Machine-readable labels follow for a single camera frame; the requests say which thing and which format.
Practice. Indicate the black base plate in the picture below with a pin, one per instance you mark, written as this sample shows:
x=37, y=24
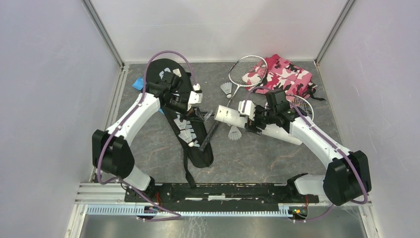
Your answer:
x=227, y=197

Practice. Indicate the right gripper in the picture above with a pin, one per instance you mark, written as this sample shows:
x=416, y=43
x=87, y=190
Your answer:
x=251, y=125

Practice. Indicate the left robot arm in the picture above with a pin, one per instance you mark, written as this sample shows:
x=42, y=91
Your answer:
x=112, y=155

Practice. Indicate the white shuttlecock tube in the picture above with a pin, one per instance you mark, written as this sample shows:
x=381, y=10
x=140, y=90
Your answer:
x=232, y=117

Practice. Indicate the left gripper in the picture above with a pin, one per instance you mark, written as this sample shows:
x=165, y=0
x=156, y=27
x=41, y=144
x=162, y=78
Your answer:
x=200, y=117

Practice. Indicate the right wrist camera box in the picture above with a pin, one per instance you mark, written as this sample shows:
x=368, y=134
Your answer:
x=247, y=108

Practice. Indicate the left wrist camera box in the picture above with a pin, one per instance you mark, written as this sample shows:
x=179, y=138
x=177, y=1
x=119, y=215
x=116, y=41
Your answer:
x=195, y=99

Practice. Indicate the white racket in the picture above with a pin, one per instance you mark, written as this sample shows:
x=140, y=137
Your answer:
x=302, y=104
x=247, y=72

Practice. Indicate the shuttlecock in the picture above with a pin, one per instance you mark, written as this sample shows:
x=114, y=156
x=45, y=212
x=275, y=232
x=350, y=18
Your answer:
x=234, y=133
x=227, y=89

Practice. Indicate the black racket bag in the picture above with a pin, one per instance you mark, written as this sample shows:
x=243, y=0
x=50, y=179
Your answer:
x=169, y=79

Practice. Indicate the blue cloth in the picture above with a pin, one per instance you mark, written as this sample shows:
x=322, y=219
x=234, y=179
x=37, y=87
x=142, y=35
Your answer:
x=139, y=84

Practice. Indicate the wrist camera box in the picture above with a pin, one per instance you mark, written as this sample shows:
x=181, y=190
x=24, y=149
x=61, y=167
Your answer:
x=195, y=99
x=247, y=108

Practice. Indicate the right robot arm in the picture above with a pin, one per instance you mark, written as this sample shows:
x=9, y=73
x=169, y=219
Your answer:
x=347, y=176

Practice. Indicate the white slotted cable duct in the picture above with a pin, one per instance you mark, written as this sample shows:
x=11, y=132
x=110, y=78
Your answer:
x=183, y=212

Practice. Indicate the white racket upper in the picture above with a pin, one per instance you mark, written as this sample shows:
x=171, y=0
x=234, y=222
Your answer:
x=247, y=72

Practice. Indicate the pink camouflage bag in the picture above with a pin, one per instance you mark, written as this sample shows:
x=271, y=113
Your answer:
x=285, y=75

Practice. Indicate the white racket lower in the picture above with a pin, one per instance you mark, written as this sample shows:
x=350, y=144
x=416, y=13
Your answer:
x=302, y=104

